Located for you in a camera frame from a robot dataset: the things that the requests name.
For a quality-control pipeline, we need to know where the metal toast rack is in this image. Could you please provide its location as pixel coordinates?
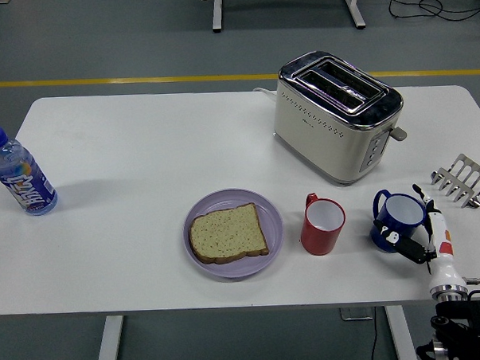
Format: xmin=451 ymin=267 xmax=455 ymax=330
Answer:
xmin=428 ymin=152 xmax=480 ymax=212

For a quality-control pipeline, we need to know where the white background desk leg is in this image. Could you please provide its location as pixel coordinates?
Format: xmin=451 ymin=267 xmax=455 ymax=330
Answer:
xmin=211 ymin=0 xmax=225 ymax=33
xmin=340 ymin=0 xmax=366 ymax=30

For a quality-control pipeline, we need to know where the cream and chrome toaster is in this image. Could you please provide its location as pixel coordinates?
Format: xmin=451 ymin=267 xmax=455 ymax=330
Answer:
xmin=270 ymin=47 xmax=410 ymax=189

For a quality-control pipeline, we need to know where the grey box under table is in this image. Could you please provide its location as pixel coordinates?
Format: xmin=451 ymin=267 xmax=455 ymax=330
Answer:
xmin=340 ymin=306 xmax=374 ymax=323

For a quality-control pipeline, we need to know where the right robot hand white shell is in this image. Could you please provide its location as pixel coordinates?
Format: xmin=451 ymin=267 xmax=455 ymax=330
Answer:
xmin=371 ymin=182 xmax=467 ymax=294

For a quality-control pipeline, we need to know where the lilac plate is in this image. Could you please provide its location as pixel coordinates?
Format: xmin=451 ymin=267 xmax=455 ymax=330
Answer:
xmin=181 ymin=186 xmax=287 ymax=281

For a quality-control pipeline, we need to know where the slice of bread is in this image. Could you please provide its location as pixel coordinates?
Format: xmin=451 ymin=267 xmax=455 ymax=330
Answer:
xmin=187 ymin=202 xmax=271 ymax=266

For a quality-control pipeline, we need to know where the red enamel mug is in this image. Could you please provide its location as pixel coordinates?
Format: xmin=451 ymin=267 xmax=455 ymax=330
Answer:
xmin=298 ymin=190 xmax=349 ymax=257

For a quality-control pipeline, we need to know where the blue enamel mug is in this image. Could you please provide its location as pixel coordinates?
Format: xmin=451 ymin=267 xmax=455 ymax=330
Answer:
xmin=368 ymin=186 xmax=430 ymax=254

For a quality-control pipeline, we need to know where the black cable under table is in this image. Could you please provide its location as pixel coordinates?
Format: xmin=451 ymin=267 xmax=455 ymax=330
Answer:
xmin=368 ymin=306 xmax=381 ymax=360

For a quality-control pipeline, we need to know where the white toaster power cord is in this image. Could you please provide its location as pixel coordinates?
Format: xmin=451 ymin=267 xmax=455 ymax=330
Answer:
xmin=253 ymin=86 xmax=279 ymax=101

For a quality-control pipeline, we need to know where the black floor cable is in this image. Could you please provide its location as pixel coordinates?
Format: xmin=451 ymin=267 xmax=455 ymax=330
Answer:
xmin=365 ymin=0 xmax=480 ymax=25

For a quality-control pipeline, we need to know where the white table leg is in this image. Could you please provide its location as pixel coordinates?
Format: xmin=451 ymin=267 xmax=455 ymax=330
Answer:
xmin=92 ymin=315 xmax=126 ymax=360
xmin=384 ymin=304 xmax=419 ymax=360

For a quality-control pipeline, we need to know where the blue-capped drink bottle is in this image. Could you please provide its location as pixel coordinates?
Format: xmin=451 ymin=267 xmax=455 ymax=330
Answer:
xmin=0 ymin=123 xmax=60 ymax=218

